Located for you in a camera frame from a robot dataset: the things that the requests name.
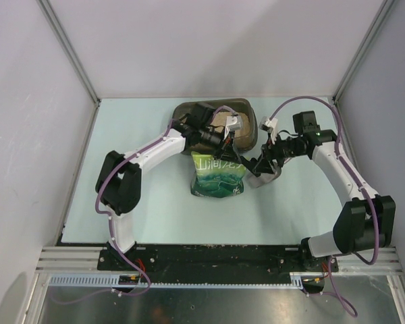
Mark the black bag clip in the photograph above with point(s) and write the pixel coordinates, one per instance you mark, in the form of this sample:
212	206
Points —
249	163

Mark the brown litter box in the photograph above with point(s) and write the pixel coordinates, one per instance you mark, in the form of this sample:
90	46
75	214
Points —
247	136

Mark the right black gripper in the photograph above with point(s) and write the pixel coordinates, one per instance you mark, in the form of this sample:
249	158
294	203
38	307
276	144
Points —
270	151

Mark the green litter bag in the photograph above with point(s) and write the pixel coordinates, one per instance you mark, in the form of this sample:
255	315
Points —
215	178

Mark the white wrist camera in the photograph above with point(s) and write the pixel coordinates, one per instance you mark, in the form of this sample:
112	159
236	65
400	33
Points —
269	125
232	124

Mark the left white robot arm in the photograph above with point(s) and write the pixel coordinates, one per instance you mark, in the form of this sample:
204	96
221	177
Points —
119	183

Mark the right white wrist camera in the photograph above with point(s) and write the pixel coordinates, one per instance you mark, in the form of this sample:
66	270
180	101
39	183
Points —
269	125

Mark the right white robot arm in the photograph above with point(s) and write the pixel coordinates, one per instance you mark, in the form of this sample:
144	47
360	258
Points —
366	221

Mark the grey cable duct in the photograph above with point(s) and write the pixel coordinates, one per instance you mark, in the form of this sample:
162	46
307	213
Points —
85	280

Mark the aluminium frame rail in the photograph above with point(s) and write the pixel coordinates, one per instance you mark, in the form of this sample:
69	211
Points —
86	258

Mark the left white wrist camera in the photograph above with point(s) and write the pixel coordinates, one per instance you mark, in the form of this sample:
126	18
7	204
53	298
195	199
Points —
232	124

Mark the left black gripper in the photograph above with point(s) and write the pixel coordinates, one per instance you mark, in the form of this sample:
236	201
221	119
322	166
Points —
227	151

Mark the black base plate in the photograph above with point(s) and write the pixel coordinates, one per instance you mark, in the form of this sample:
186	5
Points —
219	263

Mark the metal scoop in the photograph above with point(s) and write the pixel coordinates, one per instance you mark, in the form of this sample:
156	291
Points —
257	182

